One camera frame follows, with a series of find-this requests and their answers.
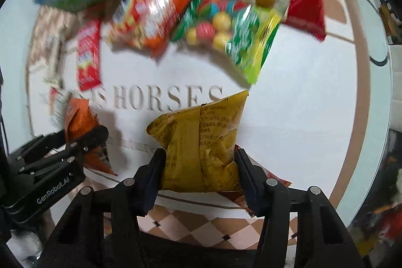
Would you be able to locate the red snack bar packet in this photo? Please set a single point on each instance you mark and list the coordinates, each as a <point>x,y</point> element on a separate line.
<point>88,54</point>

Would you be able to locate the green bag of candy balls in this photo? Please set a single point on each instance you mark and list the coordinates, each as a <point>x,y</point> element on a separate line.
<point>219,23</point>

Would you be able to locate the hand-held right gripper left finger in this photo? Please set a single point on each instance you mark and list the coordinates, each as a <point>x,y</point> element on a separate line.
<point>157,169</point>

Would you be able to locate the orange red snack bag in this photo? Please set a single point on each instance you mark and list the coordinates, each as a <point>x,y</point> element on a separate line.
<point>147,16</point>

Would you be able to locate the checkered printed table mat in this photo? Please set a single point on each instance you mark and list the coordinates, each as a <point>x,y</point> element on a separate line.
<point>301,104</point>

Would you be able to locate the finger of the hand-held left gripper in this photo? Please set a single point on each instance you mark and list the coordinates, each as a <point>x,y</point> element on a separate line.
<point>40,142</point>
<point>94,136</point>

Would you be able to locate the yellow snack bag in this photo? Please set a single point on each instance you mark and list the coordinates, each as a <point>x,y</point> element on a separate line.
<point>201,142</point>

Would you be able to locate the red and yellow bundle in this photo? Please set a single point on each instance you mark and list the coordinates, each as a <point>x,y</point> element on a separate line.
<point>389,217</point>

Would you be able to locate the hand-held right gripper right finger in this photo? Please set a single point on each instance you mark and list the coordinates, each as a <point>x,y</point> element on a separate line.
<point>248,175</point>

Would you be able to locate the small orange snack packet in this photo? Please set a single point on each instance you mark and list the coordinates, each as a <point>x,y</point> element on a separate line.
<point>78,120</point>

